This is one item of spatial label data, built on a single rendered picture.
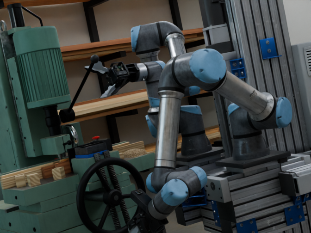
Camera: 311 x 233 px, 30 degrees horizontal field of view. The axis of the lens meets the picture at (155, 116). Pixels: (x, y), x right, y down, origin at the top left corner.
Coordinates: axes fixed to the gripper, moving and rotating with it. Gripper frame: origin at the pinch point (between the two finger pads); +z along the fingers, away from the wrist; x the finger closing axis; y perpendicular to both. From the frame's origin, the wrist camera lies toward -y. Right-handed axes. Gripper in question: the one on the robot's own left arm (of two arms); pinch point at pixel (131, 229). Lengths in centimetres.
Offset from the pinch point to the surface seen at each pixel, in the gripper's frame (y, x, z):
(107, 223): -11.0, 4.4, 21.1
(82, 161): -31.7, -3.8, 3.3
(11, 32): -97, -6, 5
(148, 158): -28.3, 29.6, 11.0
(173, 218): -56, 185, 231
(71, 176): -29.7, -6.8, 10.2
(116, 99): -153, 153, 178
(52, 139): -49, -5, 14
